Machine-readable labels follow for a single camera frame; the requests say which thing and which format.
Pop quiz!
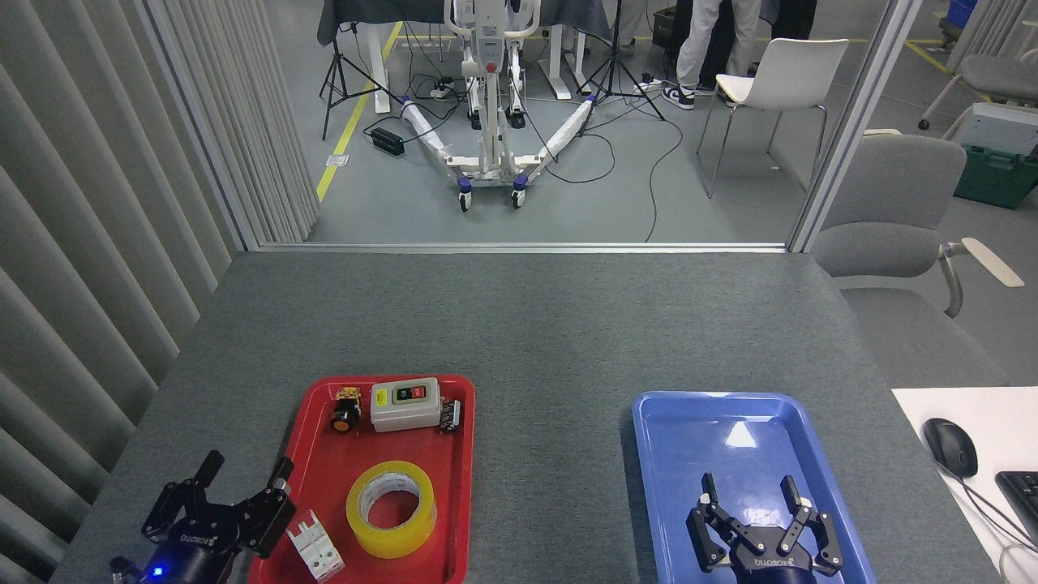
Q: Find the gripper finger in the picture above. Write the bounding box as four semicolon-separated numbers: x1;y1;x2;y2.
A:
686;472;759;575
234;457;298;560
141;450;225;543
766;475;845;578

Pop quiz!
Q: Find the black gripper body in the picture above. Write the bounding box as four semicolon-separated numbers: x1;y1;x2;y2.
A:
112;505;254;584
726;545;824;584

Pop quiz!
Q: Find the yellow tape roll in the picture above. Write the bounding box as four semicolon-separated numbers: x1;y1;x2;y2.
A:
346;461;439;559

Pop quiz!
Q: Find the white breaker block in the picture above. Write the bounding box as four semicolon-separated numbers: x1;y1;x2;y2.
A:
286;509;345;583

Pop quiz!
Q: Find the red plastic tray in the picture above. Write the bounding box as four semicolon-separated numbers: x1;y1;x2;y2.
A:
247;374;477;584

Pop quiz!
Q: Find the blue plastic tray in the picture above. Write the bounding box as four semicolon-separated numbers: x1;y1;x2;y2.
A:
632;391;878;584

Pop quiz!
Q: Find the black yellow push button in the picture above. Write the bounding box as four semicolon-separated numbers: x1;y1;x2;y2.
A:
330;388;362;434

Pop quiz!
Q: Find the black computer mouse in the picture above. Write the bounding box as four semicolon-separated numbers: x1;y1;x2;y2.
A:
923;418;979;479

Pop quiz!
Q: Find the black keyboard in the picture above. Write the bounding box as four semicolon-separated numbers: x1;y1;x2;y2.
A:
995;470;1038;546

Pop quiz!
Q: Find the white desk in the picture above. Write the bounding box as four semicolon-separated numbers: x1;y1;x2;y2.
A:
892;386;1038;584

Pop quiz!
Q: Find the grey office chair with armrest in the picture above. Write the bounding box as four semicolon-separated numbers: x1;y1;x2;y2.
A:
811;134;1027;389

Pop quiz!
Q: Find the green plastic bin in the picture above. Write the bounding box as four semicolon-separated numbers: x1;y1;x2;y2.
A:
954;144;1038;210

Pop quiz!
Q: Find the white flat box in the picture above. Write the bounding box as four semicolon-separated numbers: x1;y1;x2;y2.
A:
963;102;1038;157

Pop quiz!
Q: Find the black tripod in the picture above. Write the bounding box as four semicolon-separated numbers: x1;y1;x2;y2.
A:
577;0;666;137
319;0;404;141

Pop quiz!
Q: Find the white plastic chair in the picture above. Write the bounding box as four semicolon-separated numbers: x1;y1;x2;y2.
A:
696;38;850;200

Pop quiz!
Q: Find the person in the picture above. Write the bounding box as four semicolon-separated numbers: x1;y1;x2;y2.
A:
699;0;818;86
661;0;765;110

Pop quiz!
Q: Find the grey chair on castors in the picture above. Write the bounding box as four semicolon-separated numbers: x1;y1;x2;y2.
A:
918;54;1038;131

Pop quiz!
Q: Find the table with dark cloth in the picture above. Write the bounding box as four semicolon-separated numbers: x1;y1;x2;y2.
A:
316;0;613;113

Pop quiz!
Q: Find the white stand on wheels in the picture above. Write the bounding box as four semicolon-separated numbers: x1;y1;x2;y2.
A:
400;0;597;213

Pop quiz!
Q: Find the grey two-button switch box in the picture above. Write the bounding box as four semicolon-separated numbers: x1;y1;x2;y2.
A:
371;377;443;433

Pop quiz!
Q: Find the mouse cable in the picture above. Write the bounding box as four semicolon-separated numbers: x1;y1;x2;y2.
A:
933;458;1038;562

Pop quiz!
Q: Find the black floor cable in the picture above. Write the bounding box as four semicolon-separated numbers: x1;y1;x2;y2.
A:
645;105;686;243

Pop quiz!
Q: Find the silver post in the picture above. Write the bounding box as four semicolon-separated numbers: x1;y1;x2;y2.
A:
788;0;925;254

